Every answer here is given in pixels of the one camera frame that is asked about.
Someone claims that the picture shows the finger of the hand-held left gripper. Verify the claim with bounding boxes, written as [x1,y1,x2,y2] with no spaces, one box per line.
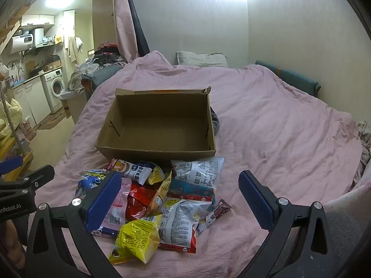
[0,164,55,193]
[0,155,24,175]

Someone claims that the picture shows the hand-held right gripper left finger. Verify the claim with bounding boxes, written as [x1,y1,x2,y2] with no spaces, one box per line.
[26,170,122,278]

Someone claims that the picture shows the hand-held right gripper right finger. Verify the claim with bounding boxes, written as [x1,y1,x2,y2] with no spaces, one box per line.
[238,170,347,278]

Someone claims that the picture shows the pink cartoon snack packet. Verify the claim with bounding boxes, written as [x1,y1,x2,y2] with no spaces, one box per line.
[93,177,132,236]

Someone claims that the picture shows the blue puffed snack packet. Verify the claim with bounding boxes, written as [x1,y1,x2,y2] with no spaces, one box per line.
[75,170,109,200]

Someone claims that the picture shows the red snack packet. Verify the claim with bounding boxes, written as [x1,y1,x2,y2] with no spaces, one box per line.
[125,183,159,221]

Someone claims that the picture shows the brown chocolate bar packet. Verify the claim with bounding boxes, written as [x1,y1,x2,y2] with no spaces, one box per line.
[195,199,233,236]

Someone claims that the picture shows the white cartoon snack packet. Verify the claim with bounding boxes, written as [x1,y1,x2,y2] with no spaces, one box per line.
[108,158,155,185]

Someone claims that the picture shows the beige snack packet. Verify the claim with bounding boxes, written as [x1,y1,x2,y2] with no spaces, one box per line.
[147,173,172,212]

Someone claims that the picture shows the small yellow snack packet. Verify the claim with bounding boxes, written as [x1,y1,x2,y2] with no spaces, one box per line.
[147,164,165,185]

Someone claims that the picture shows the light blue snack packet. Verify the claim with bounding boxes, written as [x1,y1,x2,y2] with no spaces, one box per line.
[170,156,225,186]

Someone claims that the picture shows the dark blue snack packet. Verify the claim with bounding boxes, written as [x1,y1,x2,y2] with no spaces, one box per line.
[170,180,215,195]

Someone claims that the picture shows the white red-edged snack packet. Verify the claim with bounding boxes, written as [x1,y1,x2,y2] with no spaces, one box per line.
[158,193,216,254]

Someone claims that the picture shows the brown cardboard box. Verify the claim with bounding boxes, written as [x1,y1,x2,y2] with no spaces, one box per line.
[96,86,217,165]

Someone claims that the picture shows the person's left hand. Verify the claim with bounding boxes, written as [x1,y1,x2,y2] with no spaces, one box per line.
[0,219,26,269]

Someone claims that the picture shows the wooden rack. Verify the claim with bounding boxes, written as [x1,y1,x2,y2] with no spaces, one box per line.
[0,122,35,181]

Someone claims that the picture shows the grey metal stand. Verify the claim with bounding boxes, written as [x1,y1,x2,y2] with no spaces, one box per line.
[0,88,29,157]

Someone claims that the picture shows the pink printed package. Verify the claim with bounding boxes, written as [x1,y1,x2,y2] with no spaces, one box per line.
[22,120,38,139]

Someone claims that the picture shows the pale yellow quilt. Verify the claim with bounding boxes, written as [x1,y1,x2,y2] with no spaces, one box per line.
[0,98,24,141]

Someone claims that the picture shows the patterned floor mat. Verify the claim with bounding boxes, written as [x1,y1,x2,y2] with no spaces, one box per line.
[37,108,68,131]

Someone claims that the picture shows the white base cabinet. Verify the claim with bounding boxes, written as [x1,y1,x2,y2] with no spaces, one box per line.
[13,78,52,126]

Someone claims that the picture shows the pink blanket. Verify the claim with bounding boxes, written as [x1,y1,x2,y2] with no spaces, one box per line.
[29,50,364,278]

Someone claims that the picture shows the white storage bin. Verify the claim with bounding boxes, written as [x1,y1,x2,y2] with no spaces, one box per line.
[59,91,87,123]

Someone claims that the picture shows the white washing machine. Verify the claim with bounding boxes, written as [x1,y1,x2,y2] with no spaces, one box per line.
[41,68,67,114]

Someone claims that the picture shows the white dotted cloth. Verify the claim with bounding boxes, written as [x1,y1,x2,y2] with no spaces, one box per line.
[325,182,371,209]

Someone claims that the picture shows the person's grey trousers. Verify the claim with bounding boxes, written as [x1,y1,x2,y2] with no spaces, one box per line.
[325,205,371,270]

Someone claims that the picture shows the brown cardboard carton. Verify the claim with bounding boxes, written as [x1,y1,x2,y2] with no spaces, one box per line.
[43,59,62,72]

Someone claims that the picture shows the white crumpled cloth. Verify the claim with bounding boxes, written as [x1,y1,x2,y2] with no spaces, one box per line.
[68,62,100,93]

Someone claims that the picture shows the floral cloth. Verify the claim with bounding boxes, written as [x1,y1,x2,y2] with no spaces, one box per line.
[356,119,371,180]

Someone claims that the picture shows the grey folded quilt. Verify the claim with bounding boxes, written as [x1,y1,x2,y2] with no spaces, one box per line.
[81,64,124,102]

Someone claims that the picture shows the white water heater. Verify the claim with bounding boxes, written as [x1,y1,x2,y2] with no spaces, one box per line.
[5,27,45,55]

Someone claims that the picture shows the teal cushion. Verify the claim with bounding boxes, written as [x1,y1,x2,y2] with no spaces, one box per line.
[255,60,322,98]

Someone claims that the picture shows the hanging white towel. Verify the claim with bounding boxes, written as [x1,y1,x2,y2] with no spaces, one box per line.
[68,36,84,65]

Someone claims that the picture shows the wooden staircase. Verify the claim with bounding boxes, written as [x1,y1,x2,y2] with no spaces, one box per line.
[0,0,32,53]

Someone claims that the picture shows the pile of dark clothes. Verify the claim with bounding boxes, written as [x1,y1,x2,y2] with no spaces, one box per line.
[93,43,128,64]

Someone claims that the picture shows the grey white pillow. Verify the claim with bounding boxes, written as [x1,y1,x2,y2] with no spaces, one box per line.
[176,51,228,68]

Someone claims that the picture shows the round ceiling lamp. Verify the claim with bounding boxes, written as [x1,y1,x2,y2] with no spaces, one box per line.
[44,0,75,9]

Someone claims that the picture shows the dark curtain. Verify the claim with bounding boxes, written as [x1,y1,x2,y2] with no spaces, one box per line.
[121,0,150,58]

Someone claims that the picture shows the pink hanging sheet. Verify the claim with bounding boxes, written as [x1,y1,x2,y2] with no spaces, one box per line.
[112,0,139,62]

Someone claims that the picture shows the white wall cabinet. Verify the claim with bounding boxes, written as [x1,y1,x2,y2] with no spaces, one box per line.
[21,14,55,27]

